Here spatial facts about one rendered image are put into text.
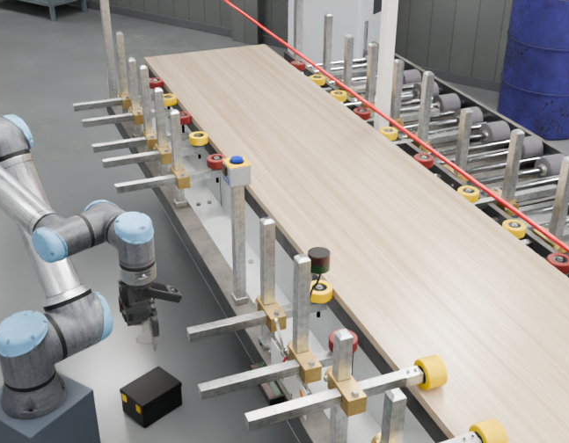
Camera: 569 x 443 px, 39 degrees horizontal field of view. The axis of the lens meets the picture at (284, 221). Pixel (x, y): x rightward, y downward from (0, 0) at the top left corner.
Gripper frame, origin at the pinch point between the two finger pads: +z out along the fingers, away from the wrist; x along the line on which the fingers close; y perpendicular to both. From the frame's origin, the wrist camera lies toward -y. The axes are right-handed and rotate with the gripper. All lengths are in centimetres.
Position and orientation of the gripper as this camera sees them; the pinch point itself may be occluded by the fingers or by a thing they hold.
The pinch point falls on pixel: (152, 338)
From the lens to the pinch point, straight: 218.9
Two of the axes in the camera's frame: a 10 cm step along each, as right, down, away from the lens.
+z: -0.1, 8.7, 4.9
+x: 4.4, 4.4, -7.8
